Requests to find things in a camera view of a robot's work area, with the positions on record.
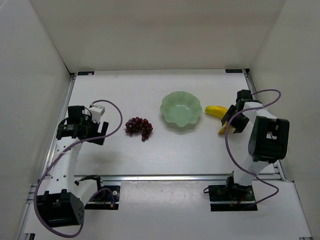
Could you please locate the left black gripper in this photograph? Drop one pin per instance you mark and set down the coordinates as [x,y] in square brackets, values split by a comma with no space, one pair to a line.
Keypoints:
[98,133]

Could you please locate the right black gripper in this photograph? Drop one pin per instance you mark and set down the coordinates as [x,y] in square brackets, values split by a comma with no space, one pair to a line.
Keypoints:
[235,118]

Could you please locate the yellow fake banana bunch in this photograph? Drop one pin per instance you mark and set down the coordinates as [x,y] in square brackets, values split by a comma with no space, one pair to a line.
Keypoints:
[218,112]

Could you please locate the red fake grape bunch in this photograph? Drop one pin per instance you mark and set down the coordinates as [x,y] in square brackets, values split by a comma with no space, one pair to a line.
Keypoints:
[139,126]

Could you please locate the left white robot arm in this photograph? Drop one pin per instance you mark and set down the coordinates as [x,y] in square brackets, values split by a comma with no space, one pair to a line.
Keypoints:
[63,202]

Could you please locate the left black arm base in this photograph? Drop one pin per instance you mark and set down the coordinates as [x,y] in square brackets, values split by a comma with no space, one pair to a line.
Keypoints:
[95,195]

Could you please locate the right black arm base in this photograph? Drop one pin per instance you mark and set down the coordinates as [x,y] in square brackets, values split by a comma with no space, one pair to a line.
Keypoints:
[231,197]

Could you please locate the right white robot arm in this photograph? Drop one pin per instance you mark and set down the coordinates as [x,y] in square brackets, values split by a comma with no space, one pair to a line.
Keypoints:
[189,153]

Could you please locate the green glass fruit bowl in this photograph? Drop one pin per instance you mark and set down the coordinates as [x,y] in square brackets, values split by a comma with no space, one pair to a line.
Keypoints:
[181,108]

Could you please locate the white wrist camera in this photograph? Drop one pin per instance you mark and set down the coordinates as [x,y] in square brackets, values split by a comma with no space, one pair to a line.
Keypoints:
[96,112]

